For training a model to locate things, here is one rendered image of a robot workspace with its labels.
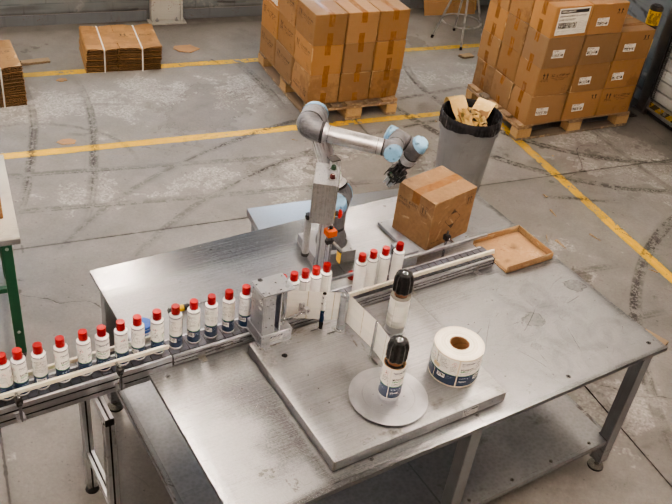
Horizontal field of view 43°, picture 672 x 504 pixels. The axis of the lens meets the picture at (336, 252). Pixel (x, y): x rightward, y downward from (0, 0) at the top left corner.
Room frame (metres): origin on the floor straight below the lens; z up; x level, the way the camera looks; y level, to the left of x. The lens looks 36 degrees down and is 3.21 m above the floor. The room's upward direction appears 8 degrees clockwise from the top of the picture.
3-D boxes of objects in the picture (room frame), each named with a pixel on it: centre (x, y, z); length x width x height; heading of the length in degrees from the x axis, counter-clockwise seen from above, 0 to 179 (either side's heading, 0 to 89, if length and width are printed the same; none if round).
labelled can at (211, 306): (2.54, 0.46, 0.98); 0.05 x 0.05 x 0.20
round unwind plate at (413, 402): (2.32, -0.27, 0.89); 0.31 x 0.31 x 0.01
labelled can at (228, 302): (2.58, 0.40, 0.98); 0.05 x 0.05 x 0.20
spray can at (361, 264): (2.95, -0.12, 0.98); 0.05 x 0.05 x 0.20
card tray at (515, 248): (3.49, -0.87, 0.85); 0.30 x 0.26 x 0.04; 126
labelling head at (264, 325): (2.59, 0.23, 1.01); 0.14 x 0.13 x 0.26; 126
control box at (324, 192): (2.92, 0.08, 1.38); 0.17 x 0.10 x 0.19; 1
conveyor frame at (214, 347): (2.91, -0.06, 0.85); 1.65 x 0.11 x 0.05; 126
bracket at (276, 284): (2.58, 0.22, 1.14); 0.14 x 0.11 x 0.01; 126
